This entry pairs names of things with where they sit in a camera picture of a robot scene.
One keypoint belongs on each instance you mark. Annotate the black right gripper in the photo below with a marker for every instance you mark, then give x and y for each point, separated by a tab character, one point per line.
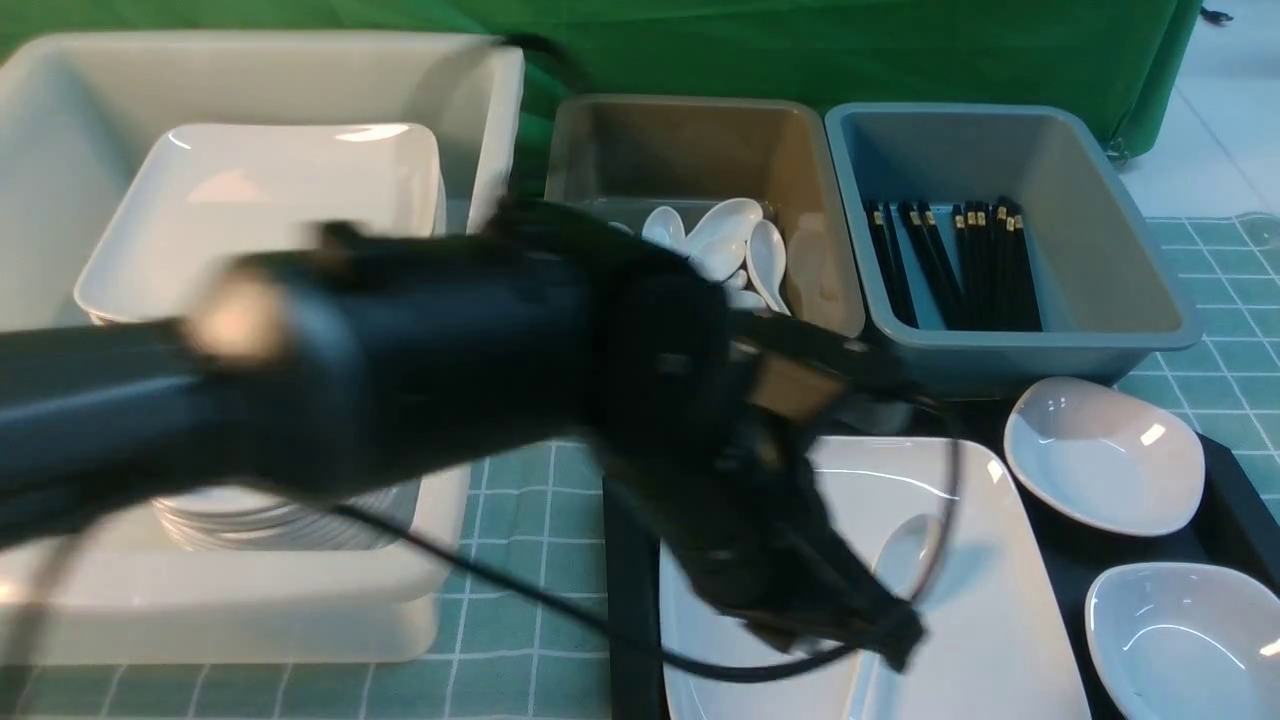
710	415

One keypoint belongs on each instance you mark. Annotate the white ceramic soup spoon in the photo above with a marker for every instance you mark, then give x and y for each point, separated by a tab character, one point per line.
900	566

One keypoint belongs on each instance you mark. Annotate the white square rice plate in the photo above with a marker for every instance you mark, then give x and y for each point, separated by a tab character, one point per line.
996	646

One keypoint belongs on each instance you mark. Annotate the white bowl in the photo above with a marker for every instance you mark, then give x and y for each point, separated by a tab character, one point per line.
1180	640
1108	460

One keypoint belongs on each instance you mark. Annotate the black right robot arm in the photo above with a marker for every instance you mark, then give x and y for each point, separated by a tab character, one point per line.
321	374

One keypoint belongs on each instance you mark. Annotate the green checked tablecloth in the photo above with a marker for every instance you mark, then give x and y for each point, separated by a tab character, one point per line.
539	512

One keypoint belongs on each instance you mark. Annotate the bundle of black chopsticks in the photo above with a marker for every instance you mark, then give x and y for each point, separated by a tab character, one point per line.
964	267

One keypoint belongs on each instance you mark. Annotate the pile of white spoons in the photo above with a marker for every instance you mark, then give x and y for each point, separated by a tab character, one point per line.
730	243

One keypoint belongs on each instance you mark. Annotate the blue-grey plastic bin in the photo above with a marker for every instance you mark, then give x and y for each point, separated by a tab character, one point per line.
1106	298

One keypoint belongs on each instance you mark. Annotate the black serving tray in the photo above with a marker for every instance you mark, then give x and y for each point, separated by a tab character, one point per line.
1232	528

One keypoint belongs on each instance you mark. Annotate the brown plastic bin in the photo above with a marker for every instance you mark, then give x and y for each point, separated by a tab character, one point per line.
622	156

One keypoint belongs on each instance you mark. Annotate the stack of white bowls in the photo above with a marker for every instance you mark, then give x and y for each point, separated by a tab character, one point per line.
236	518

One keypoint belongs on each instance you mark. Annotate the green fabric backdrop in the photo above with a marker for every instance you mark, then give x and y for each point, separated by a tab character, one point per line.
1110	63

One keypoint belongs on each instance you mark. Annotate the stack of white square plates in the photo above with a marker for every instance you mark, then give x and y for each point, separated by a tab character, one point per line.
207	193

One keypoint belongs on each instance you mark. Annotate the large white plastic tub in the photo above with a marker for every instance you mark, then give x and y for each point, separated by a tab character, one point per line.
80	113

